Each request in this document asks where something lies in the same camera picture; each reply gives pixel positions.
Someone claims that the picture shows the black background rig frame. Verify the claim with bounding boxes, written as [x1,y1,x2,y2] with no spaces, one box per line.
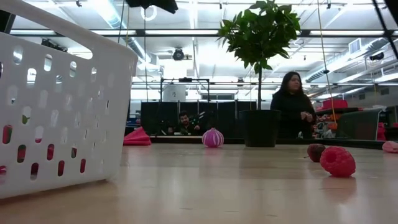
[159,77,211,103]

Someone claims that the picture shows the round red pepper with stem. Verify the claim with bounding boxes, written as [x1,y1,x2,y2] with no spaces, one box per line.
[0,124,87,183]

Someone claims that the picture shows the white perforated plastic basket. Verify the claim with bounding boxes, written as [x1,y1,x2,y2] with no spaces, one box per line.
[0,0,139,200]

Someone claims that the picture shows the round black ceiling device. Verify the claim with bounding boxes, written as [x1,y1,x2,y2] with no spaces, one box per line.
[172,48,185,62]

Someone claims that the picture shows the dark red cherry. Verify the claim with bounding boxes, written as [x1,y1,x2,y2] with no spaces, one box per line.
[303,143,326,163]

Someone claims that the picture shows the purple white striped toy onion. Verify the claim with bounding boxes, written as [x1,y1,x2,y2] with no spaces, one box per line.
[201,127,225,149]

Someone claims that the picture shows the pale pink toy fruit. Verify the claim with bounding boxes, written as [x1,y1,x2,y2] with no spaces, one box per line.
[381,141,398,154]

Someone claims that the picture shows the green plant in black pot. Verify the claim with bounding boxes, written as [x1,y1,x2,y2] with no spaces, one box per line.
[216,0,302,148]

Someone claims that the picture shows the silver ventilation duct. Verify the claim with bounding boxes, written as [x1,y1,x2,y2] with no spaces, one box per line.
[93,0,146,50]

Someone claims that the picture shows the black partition panels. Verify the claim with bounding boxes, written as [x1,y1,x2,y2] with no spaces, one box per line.
[140,101,258,139]

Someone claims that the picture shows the red folded cloth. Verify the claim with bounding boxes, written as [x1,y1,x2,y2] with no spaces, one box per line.
[123,126,152,146]

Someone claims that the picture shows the white vent grille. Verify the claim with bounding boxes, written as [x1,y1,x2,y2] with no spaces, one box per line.
[348,38,363,55]

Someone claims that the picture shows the white box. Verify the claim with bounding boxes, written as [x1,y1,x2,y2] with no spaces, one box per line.
[162,84,187,103]

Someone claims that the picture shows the seated person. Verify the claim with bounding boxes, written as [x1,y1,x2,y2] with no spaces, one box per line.
[167,110,203,136]

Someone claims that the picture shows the black ceiling fixture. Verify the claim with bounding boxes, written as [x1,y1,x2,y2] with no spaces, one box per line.
[41,38,68,53]

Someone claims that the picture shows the standing person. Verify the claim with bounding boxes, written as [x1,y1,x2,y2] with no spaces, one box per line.
[269,71,317,140]

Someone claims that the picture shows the hanging white ring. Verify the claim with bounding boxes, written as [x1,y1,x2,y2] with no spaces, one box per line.
[140,3,158,22]

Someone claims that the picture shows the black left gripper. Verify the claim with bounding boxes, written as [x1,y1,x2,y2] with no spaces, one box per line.
[125,0,178,15]

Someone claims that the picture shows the red raspberry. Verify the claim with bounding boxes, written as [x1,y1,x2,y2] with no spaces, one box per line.
[319,146,357,178]

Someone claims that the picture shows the shelf with red items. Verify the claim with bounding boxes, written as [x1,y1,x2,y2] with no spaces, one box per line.
[313,98,361,140]

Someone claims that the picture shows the red background object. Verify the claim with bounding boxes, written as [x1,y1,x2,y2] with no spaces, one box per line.
[376,122,388,141]

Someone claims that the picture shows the hanging yellow cord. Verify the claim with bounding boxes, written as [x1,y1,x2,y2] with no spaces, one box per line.
[316,0,339,131]

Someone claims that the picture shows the grey green bin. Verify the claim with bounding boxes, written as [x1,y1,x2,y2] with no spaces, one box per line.
[336,108,382,141]

